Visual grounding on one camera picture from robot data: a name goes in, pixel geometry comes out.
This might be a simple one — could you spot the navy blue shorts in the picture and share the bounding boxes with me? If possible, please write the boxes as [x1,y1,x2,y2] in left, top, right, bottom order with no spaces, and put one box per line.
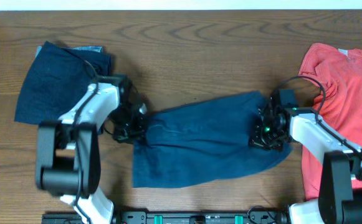
[133,91,292,188]

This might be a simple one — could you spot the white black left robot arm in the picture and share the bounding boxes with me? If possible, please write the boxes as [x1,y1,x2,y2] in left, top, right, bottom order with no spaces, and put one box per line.
[35,75,147,223]

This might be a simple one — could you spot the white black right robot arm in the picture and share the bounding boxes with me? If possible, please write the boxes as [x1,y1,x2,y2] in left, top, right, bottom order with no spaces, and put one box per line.
[249,102,362,224]

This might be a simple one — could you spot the folded dark navy garment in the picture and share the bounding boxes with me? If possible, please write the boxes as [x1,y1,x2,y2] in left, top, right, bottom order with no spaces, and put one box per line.
[14,42,112,124]

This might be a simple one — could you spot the red t-shirt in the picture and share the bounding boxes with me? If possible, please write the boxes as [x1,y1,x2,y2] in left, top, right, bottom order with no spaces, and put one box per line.
[298,42,362,201]

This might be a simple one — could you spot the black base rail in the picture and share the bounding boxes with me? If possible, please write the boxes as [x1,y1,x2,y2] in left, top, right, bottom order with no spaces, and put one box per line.
[41,205,290,224]

